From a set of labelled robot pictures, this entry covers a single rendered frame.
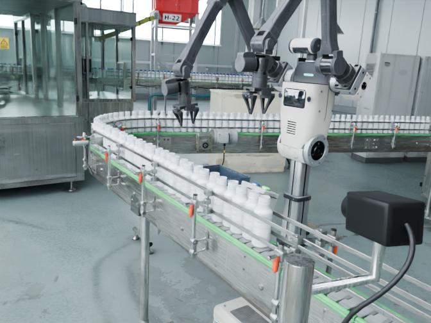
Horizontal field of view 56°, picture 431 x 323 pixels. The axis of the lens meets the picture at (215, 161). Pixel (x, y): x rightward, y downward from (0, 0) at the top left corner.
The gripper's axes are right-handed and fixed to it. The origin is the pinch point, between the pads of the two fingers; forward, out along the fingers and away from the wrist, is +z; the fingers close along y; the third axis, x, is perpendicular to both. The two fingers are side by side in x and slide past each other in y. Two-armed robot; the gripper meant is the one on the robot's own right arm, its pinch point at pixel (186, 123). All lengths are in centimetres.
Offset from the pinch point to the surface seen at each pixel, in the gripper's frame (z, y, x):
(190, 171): 13.3, 14.4, 25.1
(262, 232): 21, 17, 73
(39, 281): 120, 66, -119
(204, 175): 12.0, 14.6, 36.9
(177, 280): 134, -20, -73
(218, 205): 20, 17, 49
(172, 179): 19.5, 17.0, 13.5
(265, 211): 14, 15, 73
